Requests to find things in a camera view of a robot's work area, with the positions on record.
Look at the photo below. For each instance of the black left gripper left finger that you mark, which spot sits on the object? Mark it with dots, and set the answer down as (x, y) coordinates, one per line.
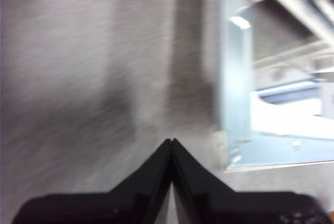
(104, 208)

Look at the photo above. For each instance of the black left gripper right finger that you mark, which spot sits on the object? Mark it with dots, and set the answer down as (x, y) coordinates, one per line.
(235, 208)

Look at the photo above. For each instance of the grey metal table frame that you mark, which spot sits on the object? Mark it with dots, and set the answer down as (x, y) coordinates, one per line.
(235, 77)

